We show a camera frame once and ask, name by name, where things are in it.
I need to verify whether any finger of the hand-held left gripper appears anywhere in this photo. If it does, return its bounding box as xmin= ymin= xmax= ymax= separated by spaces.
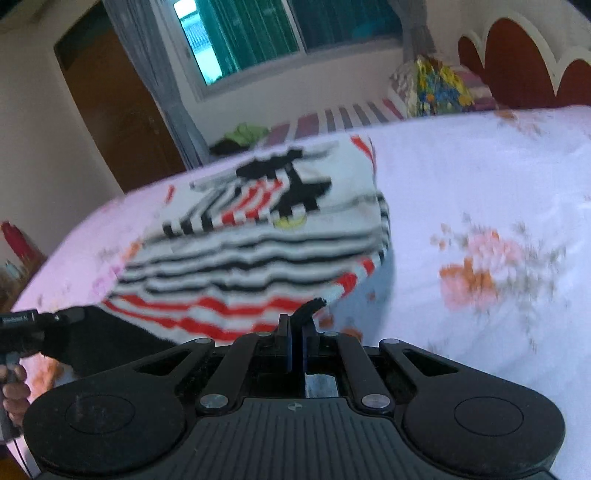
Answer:
xmin=37 ymin=307 xmax=87 ymax=328

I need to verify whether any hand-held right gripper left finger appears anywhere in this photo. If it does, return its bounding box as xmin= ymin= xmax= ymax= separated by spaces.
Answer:
xmin=122 ymin=314 xmax=293 ymax=414

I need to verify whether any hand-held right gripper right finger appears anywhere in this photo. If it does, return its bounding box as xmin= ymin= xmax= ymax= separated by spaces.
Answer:
xmin=301 ymin=325 xmax=462 ymax=410

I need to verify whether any striped knit sweater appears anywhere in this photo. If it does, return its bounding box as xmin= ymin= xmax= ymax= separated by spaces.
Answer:
xmin=41 ymin=135 xmax=393 ymax=379

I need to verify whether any person's left hand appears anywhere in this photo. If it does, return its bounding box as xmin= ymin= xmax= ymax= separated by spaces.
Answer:
xmin=0 ymin=364 xmax=32 ymax=428

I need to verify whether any wooden nightstand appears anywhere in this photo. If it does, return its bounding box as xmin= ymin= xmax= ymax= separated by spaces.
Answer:
xmin=0 ymin=251 xmax=48 ymax=315

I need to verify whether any red bottle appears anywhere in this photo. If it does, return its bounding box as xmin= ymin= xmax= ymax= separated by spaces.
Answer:
xmin=0 ymin=220 xmax=34 ymax=263

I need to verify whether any wooden door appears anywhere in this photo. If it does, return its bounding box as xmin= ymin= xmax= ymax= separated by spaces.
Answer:
xmin=54 ymin=2 xmax=185 ymax=195

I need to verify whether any dark cloth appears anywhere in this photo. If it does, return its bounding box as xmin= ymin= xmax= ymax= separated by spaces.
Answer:
xmin=210 ymin=138 xmax=250 ymax=156

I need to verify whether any green cloth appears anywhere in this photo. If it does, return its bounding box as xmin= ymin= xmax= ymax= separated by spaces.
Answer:
xmin=224 ymin=122 xmax=271 ymax=145

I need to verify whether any striped blanket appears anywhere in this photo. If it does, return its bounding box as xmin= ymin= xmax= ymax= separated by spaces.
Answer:
xmin=265 ymin=99 xmax=408 ymax=141

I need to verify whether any grey curtain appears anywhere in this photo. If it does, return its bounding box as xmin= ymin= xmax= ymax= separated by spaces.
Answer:
xmin=104 ymin=0 xmax=209 ymax=169
xmin=388 ymin=0 xmax=437 ymax=63

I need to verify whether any bed with floral sheet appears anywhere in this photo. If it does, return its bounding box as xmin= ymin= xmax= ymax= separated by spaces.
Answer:
xmin=9 ymin=106 xmax=591 ymax=462

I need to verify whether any colourful floral pillow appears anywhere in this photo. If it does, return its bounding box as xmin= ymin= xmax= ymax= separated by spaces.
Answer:
xmin=406 ymin=54 xmax=475 ymax=118

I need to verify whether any striped pillow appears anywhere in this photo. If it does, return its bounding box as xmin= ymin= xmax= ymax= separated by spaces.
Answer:
xmin=388 ymin=60 xmax=497 ymax=117

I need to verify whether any sliding glass window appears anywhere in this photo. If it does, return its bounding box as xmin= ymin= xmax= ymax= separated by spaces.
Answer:
xmin=171 ymin=0 xmax=402 ymax=89

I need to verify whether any red scalloped headboard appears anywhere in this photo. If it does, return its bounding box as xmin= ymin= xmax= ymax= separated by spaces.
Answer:
xmin=457 ymin=7 xmax=591 ymax=112

